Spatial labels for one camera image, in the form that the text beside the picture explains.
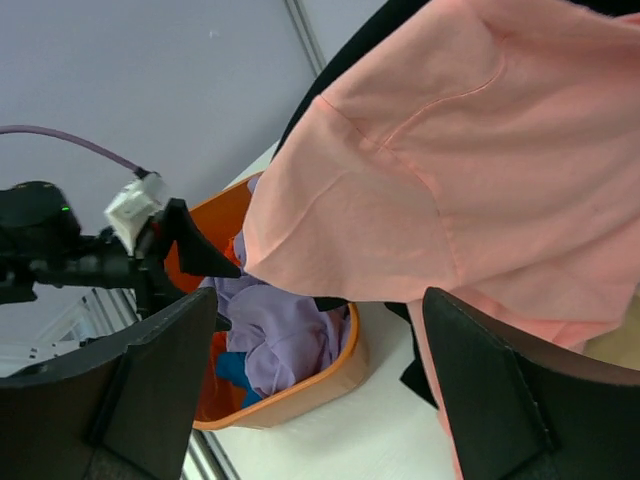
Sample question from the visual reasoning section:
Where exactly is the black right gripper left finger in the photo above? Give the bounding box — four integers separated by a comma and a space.
0, 287, 219, 480

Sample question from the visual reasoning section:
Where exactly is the pink t shirt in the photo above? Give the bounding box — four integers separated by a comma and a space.
243, 1, 639, 479

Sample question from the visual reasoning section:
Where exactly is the purple t shirt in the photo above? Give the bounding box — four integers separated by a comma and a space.
199, 172, 351, 401

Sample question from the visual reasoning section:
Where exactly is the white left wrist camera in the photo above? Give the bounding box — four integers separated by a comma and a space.
104, 172, 169, 256

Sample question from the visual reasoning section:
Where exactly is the aluminium frame post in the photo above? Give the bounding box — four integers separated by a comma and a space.
284, 0, 327, 76

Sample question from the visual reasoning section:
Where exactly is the wooden clothes rack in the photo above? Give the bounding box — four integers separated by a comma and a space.
584, 292, 640, 370

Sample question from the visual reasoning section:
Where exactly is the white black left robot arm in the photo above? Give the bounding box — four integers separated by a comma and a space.
1, 181, 240, 318

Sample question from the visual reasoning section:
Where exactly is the blue t shirt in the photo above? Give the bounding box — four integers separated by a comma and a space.
215, 352, 262, 408

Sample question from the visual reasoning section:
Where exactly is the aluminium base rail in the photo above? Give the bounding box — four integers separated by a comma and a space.
0, 287, 241, 480

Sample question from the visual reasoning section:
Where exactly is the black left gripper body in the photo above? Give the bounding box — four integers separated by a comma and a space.
99, 227, 185, 319

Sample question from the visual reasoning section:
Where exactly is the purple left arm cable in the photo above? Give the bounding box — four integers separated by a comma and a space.
0, 124, 151, 180

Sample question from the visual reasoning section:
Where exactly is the orange t shirt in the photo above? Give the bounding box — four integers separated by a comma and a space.
165, 239, 247, 431

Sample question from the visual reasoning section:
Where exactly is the orange plastic basket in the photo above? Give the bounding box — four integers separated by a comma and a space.
162, 169, 371, 432

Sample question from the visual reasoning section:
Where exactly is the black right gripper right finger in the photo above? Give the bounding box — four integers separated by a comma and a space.
423, 288, 639, 480

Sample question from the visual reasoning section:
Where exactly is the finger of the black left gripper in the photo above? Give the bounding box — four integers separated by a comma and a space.
162, 198, 240, 278

